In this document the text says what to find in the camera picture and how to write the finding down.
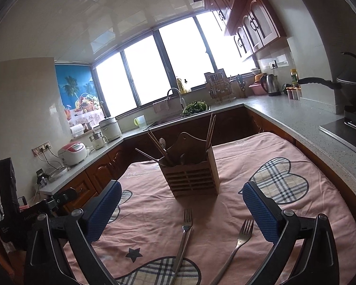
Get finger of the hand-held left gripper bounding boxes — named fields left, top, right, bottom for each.
left=48, top=188, right=78, bottom=215

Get black wok with lid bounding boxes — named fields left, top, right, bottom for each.
left=297, top=51, right=356, bottom=108

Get gas stove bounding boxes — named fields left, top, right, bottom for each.
left=318, top=106, right=356, bottom=156

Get fruit-print window blind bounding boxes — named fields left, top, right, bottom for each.
left=54, top=63, right=104, bottom=121

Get metal fork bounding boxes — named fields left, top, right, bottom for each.
left=209, top=219, right=255, bottom=285
left=171, top=208, right=193, bottom=274

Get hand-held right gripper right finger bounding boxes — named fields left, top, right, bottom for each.
left=241, top=180, right=341, bottom=285

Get kitchen sink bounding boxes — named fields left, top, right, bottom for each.
left=142, top=109, right=212, bottom=132

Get grey kitchen countertop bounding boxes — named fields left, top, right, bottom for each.
left=38, top=94, right=356, bottom=204

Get small white electric pot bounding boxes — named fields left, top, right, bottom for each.
left=88, top=130, right=109, bottom=151

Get large white cooker pot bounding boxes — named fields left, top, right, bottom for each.
left=99, top=117, right=123, bottom=142

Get pink heart-print tablecloth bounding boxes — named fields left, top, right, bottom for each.
left=62, top=132, right=356, bottom=285

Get curved steel faucet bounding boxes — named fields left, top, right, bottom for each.
left=166, top=88, right=186, bottom=111

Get white paper roll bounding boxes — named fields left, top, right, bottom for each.
left=69, top=124, right=85, bottom=139

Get pink plastic basin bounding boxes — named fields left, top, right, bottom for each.
left=248, top=83, right=266, bottom=96

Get white and red rice cooker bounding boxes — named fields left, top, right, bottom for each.
left=57, top=142, right=88, bottom=167

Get wall socket with cables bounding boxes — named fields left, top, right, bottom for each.
left=32, top=143, right=53, bottom=157

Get row of spice shakers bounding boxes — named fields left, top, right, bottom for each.
left=286, top=86, right=303, bottom=101

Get yellow-lid condiment jar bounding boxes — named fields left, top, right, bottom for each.
left=290, top=68, right=301, bottom=88

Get wooden chopstick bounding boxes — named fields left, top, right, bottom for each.
left=208, top=115, right=217, bottom=151
left=150, top=130, right=169, bottom=157
left=135, top=148, right=161, bottom=164
left=147, top=130, right=167, bottom=158
left=206, top=114, right=213, bottom=150

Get metal dish rack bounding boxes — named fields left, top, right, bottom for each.
left=203, top=69, right=237, bottom=106

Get small black device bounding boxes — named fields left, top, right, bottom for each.
left=36, top=169, right=50, bottom=185

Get green vegetables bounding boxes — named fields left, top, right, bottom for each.
left=182, top=100, right=209, bottom=117

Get wooden wall cabinets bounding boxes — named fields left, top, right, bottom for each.
left=201, top=0, right=287, bottom=63

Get steel electric kettle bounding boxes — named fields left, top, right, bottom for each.
left=260, top=73, right=283, bottom=97

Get wooden utensil holder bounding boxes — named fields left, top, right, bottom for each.
left=158, top=132, right=221, bottom=199

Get pink dish cloth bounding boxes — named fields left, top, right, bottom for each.
left=152, top=99, right=170, bottom=114

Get grey range hood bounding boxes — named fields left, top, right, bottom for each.
left=288, top=0, right=356, bottom=66

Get measuring cup with green handle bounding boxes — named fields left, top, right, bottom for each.
left=133, top=114, right=148, bottom=128

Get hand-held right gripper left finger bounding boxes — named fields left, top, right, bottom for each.
left=23, top=180, right=123, bottom=285

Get kitchen window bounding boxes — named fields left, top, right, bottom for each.
left=93, top=11, right=257, bottom=118

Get wooden base cabinets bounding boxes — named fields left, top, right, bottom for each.
left=39, top=106, right=298, bottom=213

